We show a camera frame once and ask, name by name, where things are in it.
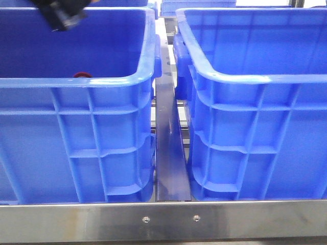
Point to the left blue plastic crate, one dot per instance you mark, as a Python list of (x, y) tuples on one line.
[(77, 140)]

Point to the rail screw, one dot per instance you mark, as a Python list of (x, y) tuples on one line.
[(146, 219), (196, 218)]

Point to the right rail screw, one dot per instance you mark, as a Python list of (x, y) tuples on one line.
[(196, 218)]

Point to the left rail screw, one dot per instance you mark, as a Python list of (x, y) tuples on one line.
[(146, 219)]

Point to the red push button switch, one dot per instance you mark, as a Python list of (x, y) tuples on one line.
[(82, 74)]

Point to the blue plastic crate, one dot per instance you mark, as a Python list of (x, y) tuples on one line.
[(77, 140), (255, 84)]

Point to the right blue plastic crate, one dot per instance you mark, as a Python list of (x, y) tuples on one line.
[(255, 84)]

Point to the rear right blue crate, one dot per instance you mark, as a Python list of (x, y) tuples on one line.
[(168, 8)]

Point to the steel front rail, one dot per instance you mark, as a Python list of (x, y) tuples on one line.
[(169, 221)]

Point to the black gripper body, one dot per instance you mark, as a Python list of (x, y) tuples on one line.
[(62, 15)]

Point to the rear left blue crate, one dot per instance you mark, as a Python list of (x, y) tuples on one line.
[(104, 3)]

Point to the steel centre divider bar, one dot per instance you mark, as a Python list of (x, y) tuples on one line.
[(172, 182)]

